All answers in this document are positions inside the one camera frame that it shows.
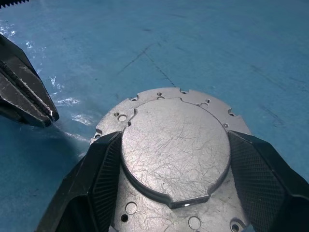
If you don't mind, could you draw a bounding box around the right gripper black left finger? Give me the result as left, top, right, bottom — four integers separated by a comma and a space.
36, 131, 124, 232

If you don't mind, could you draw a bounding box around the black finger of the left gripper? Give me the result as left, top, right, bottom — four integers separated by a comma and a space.
0, 33, 60, 122
0, 64, 53, 128

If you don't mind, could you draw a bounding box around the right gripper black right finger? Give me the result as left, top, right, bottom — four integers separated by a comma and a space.
226, 130, 309, 232

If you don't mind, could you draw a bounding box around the notched silver motor lid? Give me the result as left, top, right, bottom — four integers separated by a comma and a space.
89, 87, 253, 232

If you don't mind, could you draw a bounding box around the blue plastic table cover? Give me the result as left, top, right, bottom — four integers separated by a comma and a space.
0, 0, 309, 232

